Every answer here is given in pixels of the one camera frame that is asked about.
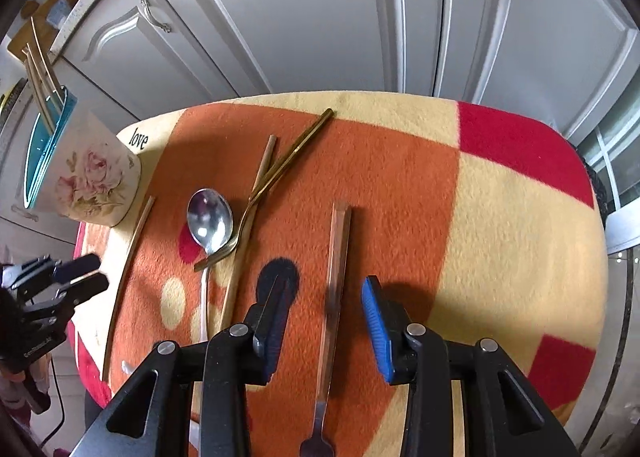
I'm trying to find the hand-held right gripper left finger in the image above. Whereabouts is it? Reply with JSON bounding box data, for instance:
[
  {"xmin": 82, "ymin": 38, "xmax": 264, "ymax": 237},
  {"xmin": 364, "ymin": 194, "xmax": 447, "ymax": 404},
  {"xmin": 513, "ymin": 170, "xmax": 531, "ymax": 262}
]
[{"xmin": 70, "ymin": 273, "xmax": 293, "ymax": 457}]

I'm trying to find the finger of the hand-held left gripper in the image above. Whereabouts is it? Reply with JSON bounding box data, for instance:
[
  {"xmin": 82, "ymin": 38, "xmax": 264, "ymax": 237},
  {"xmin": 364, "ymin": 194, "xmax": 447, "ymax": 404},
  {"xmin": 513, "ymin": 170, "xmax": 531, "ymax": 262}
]
[
  {"xmin": 50, "ymin": 253, "xmax": 102, "ymax": 284},
  {"xmin": 55, "ymin": 273, "xmax": 110, "ymax": 310}
]

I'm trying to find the silver metal spoon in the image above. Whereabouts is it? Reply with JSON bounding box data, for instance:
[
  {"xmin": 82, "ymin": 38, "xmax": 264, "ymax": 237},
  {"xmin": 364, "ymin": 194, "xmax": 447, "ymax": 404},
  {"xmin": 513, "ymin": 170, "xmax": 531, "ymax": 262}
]
[{"xmin": 186, "ymin": 188, "xmax": 235, "ymax": 345}]

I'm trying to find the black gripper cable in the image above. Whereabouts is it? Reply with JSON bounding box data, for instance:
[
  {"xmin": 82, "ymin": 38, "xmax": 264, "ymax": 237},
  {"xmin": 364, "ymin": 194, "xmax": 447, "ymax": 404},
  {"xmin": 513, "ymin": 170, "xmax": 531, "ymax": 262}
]
[{"xmin": 49, "ymin": 362, "xmax": 68, "ymax": 445}]

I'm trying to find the silver cabinet handle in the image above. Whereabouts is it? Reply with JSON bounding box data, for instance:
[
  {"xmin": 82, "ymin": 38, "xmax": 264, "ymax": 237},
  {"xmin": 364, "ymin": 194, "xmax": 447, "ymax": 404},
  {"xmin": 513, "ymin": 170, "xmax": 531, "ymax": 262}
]
[{"xmin": 140, "ymin": 0, "xmax": 172, "ymax": 34}]

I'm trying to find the orange red printed blanket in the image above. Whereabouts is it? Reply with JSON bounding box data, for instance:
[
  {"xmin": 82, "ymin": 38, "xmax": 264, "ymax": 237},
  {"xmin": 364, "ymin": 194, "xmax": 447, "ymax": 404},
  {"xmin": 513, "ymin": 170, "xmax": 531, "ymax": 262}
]
[{"xmin": 67, "ymin": 91, "xmax": 610, "ymax": 457}]

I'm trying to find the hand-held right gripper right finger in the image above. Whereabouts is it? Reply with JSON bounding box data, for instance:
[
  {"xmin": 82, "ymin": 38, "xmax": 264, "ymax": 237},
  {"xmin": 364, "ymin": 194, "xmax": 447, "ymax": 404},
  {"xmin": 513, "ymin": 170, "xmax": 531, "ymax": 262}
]
[{"xmin": 361, "ymin": 275, "xmax": 583, "ymax": 457}]

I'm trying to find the gold metal fork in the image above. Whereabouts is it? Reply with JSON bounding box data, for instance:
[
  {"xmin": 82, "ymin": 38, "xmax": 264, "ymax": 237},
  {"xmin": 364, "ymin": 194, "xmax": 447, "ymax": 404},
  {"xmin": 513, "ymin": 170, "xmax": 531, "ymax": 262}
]
[{"xmin": 194, "ymin": 108, "xmax": 335, "ymax": 272}]

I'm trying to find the blue white packet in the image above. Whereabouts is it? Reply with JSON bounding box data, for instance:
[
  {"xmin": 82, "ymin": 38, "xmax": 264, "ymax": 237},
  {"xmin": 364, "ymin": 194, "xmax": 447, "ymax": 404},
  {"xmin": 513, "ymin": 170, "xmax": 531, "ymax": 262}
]
[{"xmin": 47, "ymin": 0, "xmax": 73, "ymax": 25}]

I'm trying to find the gold chopstick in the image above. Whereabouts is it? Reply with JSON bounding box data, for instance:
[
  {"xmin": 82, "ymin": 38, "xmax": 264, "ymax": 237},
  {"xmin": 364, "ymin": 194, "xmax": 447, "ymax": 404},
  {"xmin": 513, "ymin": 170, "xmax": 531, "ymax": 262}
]
[{"xmin": 219, "ymin": 134, "xmax": 278, "ymax": 333}]

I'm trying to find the wooden chopstick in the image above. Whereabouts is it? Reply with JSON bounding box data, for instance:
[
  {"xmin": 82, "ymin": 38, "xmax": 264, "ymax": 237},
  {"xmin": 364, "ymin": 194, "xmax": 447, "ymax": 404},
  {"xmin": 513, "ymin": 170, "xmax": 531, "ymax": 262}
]
[
  {"xmin": 299, "ymin": 201, "xmax": 352, "ymax": 457},
  {"xmin": 30, "ymin": 16, "xmax": 66, "ymax": 105},
  {"xmin": 27, "ymin": 44, "xmax": 60, "ymax": 112},
  {"xmin": 21, "ymin": 48, "xmax": 56, "ymax": 135}
]

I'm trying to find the white floral holder teal insert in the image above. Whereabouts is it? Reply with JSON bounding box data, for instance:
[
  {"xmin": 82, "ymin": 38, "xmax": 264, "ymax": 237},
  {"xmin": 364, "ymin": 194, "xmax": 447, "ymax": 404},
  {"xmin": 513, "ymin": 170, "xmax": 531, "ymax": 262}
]
[{"xmin": 22, "ymin": 87, "xmax": 142, "ymax": 229}]

